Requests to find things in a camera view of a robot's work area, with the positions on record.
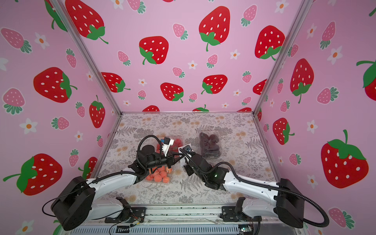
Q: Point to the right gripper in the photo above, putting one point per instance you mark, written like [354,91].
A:
[189,156]

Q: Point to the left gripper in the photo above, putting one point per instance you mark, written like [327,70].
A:
[169,160]

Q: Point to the white sticker sheet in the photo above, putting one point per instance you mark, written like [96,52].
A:
[186,148]

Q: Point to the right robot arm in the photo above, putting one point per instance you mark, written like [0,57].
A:
[284,200]

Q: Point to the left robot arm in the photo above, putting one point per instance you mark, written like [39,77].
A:
[78,202]

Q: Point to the clear box of red strawberries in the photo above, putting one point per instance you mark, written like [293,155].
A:
[178,142]

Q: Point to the clear box of dark berries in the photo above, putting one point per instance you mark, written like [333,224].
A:
[210,145]

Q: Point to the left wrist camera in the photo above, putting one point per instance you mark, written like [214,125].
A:
[166,144]

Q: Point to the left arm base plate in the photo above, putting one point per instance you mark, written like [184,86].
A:
[128,213]

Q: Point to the aluminium front rail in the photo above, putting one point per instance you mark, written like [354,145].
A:
[190,219]

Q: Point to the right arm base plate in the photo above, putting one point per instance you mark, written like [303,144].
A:
[235,213]

